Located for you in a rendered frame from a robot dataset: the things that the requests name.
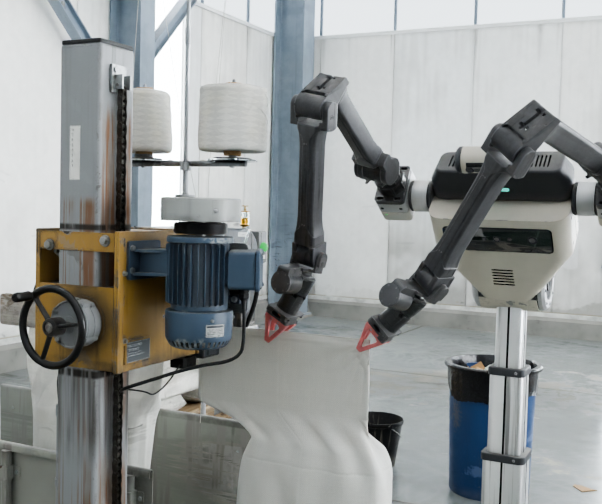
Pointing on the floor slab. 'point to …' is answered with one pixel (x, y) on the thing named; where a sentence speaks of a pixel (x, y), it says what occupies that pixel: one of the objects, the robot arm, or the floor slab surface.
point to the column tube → (90, 265)
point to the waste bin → (476, 419)
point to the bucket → (386, 431)
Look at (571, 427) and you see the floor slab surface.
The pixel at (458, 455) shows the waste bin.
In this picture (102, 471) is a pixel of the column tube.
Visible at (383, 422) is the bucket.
